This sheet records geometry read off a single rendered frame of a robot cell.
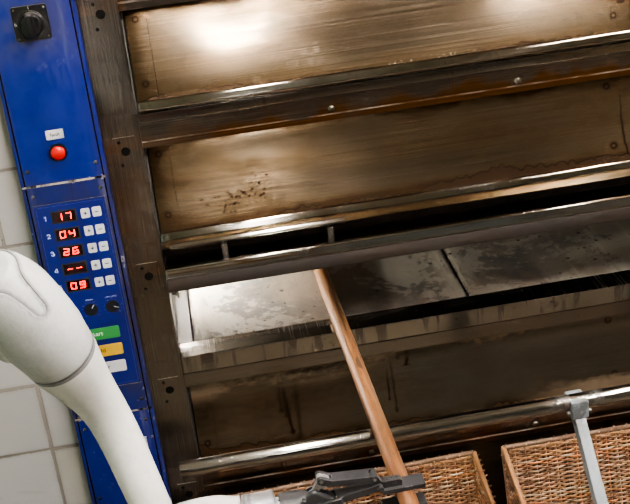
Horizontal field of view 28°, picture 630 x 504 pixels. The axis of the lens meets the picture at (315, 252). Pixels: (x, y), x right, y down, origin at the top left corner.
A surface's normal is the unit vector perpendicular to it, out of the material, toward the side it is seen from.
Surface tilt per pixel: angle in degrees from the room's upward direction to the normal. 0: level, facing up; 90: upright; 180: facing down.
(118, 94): 90
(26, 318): 88
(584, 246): 0
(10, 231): 90
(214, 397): 70
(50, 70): 90
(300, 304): 0
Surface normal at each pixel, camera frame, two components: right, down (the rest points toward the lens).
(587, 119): 0.10, 0.08
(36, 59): 0.15, 0.41
